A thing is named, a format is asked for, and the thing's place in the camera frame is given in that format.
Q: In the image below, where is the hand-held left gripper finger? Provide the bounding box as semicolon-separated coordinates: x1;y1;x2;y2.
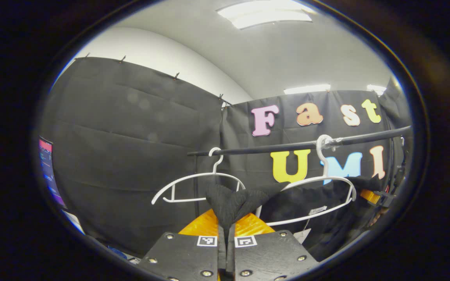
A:
137;209;228;281
228;213;319;281

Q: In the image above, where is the black knit garment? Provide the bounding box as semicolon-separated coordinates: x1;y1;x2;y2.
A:
205;176;384;262

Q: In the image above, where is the white plastic clothes hanger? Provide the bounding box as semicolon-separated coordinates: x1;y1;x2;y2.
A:
152;147;246;206
256;135;357;227

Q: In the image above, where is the black metal clothes rack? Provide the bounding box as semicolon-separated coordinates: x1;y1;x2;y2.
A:
187;125;412;219

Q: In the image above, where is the blue object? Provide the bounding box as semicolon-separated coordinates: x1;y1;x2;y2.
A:
107;245;129;260

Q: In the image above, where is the black backdrop cloth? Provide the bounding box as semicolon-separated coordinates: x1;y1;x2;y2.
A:
39;57;413;259

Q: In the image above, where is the computer monitor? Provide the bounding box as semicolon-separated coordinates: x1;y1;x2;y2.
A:
39;137;68;210

